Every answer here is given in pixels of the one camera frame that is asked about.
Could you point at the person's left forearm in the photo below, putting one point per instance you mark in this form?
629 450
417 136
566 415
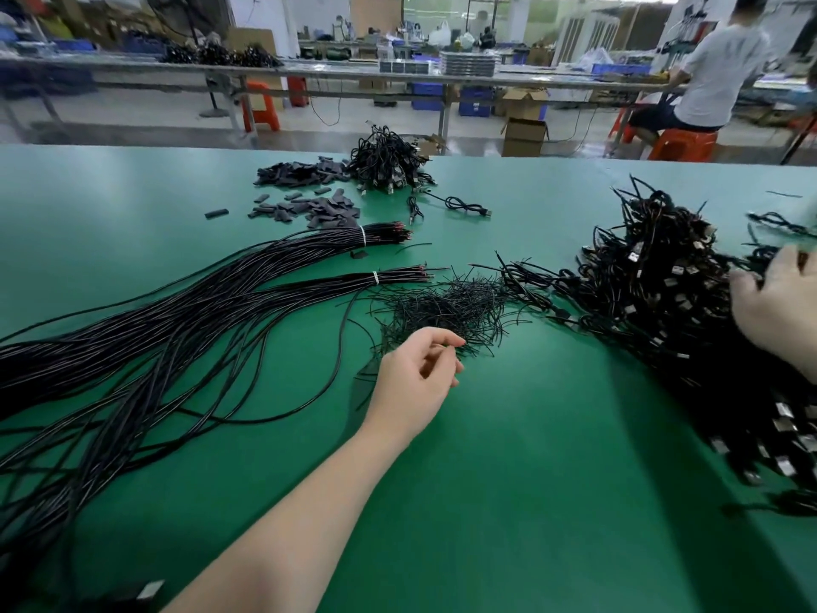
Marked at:
300 523

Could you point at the white plastic bag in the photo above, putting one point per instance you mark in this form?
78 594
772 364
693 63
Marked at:
440 35

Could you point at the open cardboard box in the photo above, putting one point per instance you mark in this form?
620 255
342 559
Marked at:
526 103
524 139
433 145

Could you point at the blue plastic crate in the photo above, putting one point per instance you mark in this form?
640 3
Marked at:
476 102
427 96

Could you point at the pile of black flat sleeves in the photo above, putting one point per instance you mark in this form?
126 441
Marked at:
306 194

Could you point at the stack of grey trays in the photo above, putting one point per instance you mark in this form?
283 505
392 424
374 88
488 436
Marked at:
468 63

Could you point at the red plastic stool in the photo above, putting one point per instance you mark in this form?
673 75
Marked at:
622 126
683 145
260 107
298 91

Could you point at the person's right fingers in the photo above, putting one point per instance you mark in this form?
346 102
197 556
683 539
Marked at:
747 284

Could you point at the black standing fan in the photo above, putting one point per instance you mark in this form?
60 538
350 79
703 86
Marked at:
191 31

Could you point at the person's left fingers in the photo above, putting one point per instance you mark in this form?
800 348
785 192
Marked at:
443 341

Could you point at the person's right hand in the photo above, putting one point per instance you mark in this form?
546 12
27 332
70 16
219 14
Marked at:
782 312

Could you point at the flat blue tray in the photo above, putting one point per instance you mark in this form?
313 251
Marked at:
620 68

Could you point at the long grey workbench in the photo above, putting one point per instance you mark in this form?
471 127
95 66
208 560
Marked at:
319 75

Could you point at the person's left hand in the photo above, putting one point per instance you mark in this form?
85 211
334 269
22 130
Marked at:
408 382

